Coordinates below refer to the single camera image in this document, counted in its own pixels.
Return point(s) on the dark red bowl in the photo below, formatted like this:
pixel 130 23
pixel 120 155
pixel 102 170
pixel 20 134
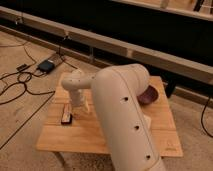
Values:
pixel 149 96

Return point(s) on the white sponge block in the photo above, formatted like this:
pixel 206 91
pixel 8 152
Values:
pixel 148 121

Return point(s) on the black power adapter box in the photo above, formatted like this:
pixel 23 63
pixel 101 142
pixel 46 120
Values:
pixel 46 66

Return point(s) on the wooden table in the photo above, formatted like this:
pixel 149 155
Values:
pixel 84 133

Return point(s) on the small black plug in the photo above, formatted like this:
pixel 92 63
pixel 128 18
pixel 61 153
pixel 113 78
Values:
pixel 22 67

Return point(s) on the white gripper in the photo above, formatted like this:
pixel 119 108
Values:
pixel 78 102

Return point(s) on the black whiteboard eraser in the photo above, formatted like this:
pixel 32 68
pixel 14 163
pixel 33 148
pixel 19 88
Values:
pixel 66 115

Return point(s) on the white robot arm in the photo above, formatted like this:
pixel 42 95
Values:
pixel 114 92

